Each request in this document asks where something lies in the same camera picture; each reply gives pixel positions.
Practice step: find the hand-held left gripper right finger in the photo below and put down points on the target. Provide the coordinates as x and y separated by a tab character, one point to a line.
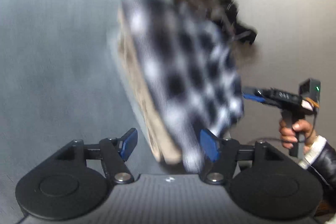
210	145

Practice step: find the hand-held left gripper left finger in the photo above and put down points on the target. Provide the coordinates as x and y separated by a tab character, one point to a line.
130	142

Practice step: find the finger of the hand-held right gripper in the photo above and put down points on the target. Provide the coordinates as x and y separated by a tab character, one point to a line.
253	90
254	98

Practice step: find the black white plaid shirt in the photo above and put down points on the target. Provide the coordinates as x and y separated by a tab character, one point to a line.
183	69

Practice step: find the person's right hand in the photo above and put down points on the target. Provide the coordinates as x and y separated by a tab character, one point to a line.
304	127

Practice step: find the black object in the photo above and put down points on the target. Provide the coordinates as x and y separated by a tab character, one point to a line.
231	14

